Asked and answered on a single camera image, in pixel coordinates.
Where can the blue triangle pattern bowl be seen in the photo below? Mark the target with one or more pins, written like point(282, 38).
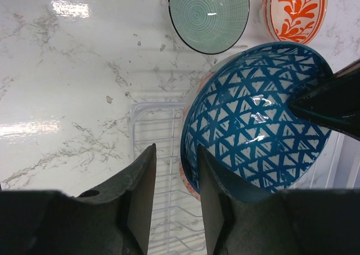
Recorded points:
point(240, 114)

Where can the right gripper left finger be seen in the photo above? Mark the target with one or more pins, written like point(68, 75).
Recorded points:
point(113, 217)

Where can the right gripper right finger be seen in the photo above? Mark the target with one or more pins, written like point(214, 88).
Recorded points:
point(240, 218)

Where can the green ribbed bowl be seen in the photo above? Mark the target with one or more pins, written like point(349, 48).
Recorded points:
point(209, 26)

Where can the white wire dish rack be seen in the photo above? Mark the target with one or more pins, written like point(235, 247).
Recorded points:
point(176, 223)

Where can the orange leaf pattern bowl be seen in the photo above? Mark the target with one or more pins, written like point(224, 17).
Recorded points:
point(292, 20)

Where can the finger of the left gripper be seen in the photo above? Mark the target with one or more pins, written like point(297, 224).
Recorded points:
point(333, 104)

